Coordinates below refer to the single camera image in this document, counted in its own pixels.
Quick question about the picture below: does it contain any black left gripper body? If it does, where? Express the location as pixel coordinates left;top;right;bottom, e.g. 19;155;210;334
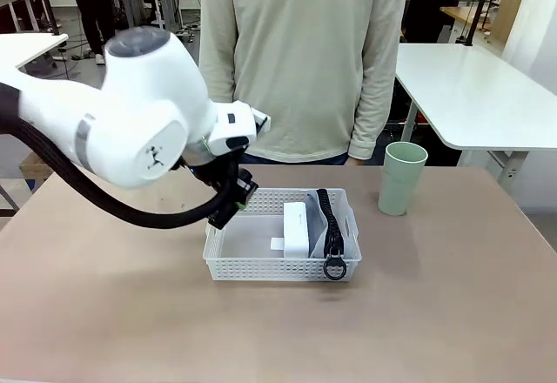
187;150;259;210

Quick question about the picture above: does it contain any white rectangular box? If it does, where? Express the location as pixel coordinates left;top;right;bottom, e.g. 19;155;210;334
269;201;319;259

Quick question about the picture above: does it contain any grey zippered pouch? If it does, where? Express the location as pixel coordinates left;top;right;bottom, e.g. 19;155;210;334
305;187;349;281

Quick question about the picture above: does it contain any person's left forearm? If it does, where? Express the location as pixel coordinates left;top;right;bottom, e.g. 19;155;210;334
348;38;405;163

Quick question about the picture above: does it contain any person's right forearm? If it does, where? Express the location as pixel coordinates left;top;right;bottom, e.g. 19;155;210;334
198;17;239;106

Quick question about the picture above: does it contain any white perforated plastic basket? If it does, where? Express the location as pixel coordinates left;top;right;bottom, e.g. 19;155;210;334
202;187;363;283

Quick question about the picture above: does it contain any person in beige sweater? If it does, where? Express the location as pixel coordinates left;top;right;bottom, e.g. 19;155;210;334
198;0;411;167

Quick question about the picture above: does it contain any pale green plastic cup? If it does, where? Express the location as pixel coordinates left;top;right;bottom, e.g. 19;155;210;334
377;140;430;217

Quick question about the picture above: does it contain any person in black clothes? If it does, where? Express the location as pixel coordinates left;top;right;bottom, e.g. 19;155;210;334
64;0;124;66

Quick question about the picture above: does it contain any small white table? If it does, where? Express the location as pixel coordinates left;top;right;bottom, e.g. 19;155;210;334
0;32;70;71

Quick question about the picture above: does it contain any black pole with clamp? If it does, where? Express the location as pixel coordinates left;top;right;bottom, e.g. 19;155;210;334
37;0;63;37

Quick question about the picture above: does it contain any large white table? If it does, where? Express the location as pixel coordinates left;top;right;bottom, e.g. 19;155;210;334
393;43;557;184

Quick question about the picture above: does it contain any dark clothed background person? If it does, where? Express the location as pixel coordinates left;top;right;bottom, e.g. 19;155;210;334
401;0;476;45

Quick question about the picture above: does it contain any wooden table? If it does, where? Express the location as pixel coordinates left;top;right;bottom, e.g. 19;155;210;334
440;5;508;45

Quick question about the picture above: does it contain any black slanted pole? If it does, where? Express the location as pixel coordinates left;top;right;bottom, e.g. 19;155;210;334
462;0;495;47

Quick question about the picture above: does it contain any cardboard box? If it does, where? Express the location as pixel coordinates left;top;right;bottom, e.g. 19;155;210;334
493;0;530;45

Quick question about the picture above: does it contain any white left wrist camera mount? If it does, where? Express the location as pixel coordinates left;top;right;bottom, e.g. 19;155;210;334
250;107;272;137

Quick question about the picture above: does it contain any black corrugated cable conduit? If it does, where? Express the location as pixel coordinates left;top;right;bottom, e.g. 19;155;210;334
0;81;245;230

